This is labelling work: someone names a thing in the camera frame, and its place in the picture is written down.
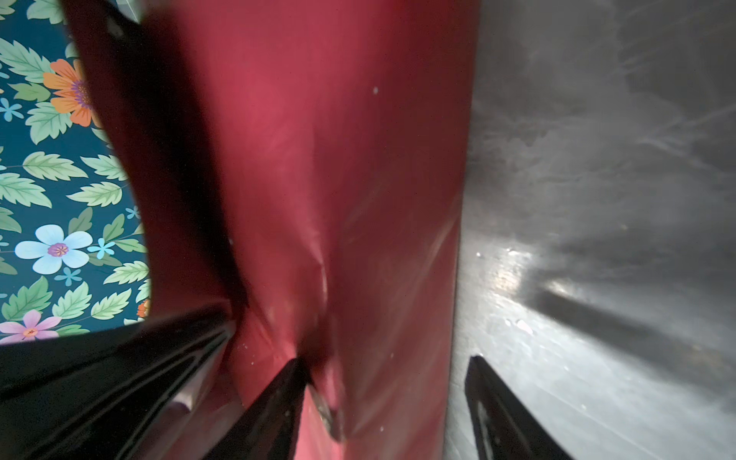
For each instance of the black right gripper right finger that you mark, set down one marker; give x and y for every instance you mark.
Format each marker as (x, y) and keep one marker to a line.
(504, 428)

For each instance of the maroon wrapping paper sheet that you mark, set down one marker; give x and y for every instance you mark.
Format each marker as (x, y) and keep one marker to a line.
(302, 162)

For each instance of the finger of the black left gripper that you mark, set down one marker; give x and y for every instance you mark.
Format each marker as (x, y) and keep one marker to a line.
(125, 393)

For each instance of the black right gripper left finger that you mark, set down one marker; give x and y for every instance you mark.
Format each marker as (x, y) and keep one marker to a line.
(253, 410)

